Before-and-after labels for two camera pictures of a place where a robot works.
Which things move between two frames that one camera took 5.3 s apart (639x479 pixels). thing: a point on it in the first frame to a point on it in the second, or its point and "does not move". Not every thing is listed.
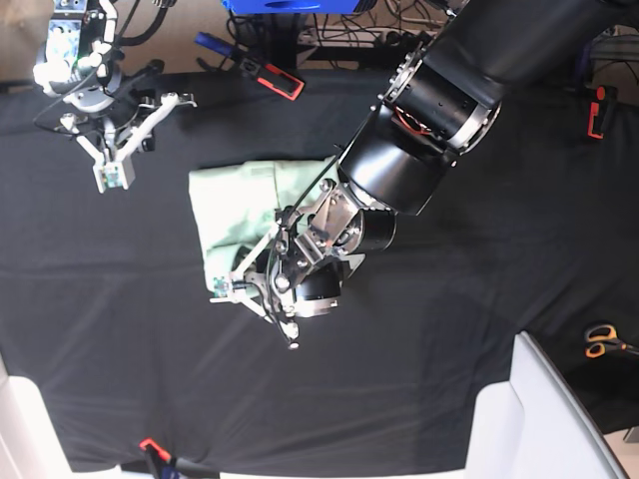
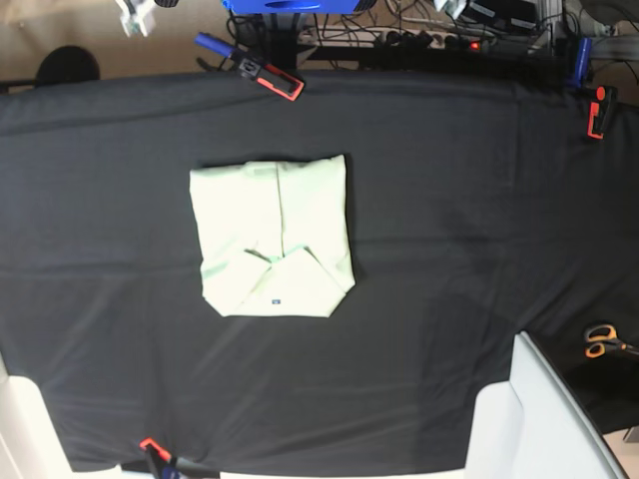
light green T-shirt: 241,206 does not move
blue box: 290,6 does not move
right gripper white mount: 252,287 to 438,4
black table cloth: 104,305 does not move
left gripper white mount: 116,170 to 145,17
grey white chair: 536,426 does not move
